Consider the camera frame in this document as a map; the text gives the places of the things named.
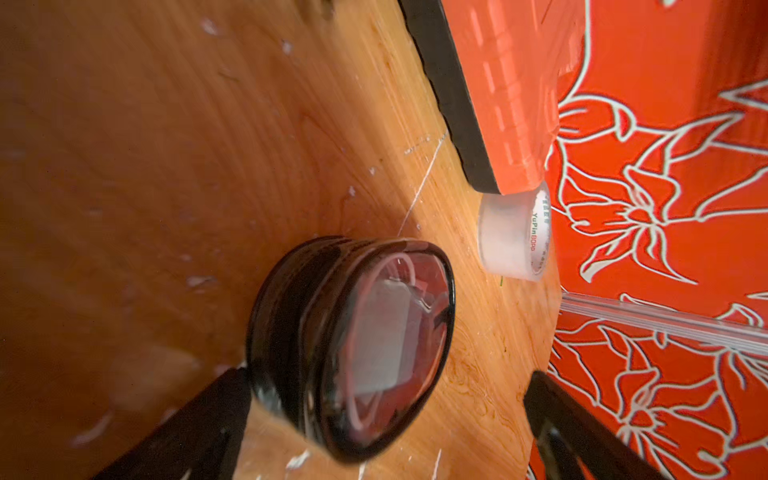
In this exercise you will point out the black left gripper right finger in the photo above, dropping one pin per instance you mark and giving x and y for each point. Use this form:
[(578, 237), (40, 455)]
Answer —
[(571, 442)]

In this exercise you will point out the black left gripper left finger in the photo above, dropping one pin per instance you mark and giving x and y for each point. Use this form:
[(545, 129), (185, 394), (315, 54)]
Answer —
[(200, 441)]

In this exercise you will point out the black round pouch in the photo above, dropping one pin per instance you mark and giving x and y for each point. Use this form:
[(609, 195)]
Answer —
[(347, 339)]

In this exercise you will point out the green charger plug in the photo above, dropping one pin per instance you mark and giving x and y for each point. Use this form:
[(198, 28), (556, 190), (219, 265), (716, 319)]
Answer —
[(384, 351)]

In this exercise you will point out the clear packing tape roll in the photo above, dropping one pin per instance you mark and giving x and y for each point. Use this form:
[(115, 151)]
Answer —
[(514, 233)]

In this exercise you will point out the orange plastic tool case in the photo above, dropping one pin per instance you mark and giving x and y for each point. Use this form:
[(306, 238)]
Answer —
[(494, 66)]

